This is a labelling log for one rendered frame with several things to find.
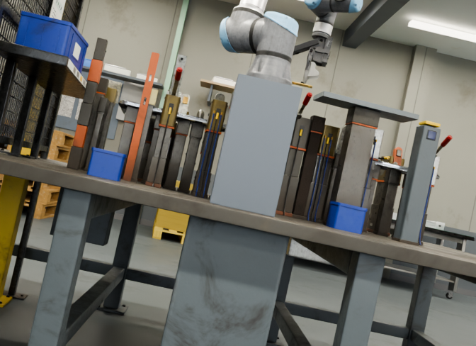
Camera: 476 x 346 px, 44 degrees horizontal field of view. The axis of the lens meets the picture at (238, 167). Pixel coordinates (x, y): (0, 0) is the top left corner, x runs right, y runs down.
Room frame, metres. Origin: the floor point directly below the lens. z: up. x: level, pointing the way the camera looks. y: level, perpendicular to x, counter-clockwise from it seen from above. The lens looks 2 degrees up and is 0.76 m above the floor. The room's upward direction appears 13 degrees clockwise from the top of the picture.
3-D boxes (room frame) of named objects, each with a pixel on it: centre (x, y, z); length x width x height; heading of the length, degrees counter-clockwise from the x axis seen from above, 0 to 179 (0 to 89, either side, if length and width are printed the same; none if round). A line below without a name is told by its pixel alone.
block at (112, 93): (2.48, 0.61, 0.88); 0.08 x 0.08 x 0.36; 8
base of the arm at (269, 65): (1.85, -0.04, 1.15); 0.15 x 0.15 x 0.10
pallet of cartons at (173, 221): (7.45, 0.49, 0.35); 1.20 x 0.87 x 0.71; 3
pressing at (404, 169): (2.46, -0.16, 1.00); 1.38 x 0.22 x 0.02; 98
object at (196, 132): (2.40, 0.20, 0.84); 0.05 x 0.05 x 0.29; 8
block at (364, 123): (2.15, -0.41, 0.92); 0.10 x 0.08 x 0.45; 98
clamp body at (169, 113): (2.21, 0.30, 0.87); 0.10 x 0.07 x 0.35; 8
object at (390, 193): (2.52, -0.66, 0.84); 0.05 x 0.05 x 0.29; 8
